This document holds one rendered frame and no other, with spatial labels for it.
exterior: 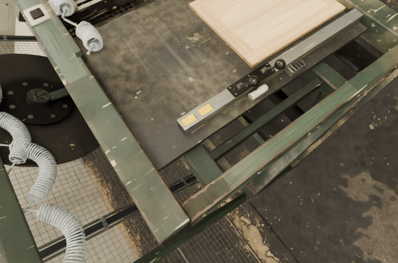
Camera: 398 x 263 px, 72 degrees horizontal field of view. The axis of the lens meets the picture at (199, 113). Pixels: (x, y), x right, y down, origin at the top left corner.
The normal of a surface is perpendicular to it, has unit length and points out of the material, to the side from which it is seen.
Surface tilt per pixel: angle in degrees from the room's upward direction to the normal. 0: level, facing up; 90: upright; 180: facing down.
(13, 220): 90
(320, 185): 0
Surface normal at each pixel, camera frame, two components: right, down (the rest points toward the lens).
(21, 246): 0.44, -0.68
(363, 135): -0.68, 0.18
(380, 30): -0.81, 0.52
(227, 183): 0.01, -0.48
